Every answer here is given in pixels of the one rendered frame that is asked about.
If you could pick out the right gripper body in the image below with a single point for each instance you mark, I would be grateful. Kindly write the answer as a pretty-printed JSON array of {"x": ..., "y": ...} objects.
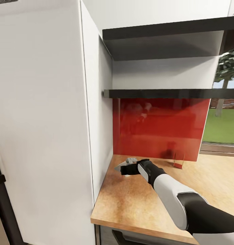
[{"x": 127, "y": 170}]

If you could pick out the fridge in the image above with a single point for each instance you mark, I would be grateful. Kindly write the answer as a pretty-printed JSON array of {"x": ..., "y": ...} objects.
[{"x": 56, "y": 126}]

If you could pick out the fixed window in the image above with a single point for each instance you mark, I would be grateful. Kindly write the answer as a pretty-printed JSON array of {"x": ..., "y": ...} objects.
[{"x": 218, "y": 136}]

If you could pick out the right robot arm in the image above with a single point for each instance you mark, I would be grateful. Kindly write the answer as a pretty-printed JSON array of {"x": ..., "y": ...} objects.
[{"x": 187, "y": 208}]

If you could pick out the countertop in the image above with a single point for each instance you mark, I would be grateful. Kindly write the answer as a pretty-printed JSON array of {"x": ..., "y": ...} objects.
[{"x": 132, "y": 204}]

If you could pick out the paper coffee filter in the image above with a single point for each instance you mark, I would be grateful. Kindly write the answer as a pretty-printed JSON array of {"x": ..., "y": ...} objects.
[{"x": 118, "y": 168}]

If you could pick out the water glass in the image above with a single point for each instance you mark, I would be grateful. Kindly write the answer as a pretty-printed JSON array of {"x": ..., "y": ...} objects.
[{"x": 179, "y": 159}]

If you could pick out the dishwasher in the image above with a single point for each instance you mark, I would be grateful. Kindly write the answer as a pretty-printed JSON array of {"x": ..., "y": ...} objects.
[{"x": 114, "y": 236}]

